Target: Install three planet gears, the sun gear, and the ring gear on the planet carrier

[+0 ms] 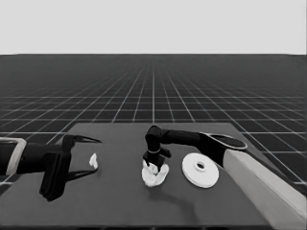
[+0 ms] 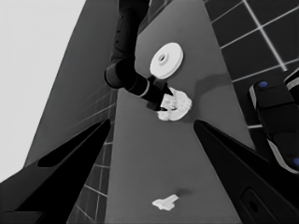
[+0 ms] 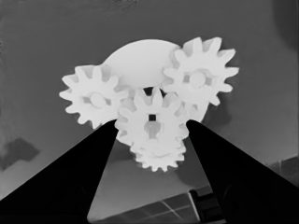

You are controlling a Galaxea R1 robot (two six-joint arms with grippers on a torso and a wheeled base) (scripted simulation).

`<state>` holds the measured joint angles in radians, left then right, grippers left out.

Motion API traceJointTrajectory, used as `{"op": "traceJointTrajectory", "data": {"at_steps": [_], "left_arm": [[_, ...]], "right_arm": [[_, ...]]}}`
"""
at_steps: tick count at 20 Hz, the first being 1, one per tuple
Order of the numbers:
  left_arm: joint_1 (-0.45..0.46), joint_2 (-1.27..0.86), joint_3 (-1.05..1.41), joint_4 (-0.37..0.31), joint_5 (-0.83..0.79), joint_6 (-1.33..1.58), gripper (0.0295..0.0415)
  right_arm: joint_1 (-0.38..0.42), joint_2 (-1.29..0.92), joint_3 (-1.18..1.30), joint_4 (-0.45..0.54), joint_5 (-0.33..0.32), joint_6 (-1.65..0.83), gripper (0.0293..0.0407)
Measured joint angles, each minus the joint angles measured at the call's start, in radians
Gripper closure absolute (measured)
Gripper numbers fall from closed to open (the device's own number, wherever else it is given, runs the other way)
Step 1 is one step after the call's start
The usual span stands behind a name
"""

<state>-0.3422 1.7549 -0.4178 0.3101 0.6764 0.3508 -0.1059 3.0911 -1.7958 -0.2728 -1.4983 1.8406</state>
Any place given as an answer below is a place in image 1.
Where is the large thick white disc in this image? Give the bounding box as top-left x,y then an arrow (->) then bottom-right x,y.
181,152 -> 221,190

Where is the round white carrier with pins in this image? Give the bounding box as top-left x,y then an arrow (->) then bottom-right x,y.
141,159 -> 170,189

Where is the small white T-shaped piece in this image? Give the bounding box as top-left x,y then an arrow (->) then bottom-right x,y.
88,152 -> 99,170

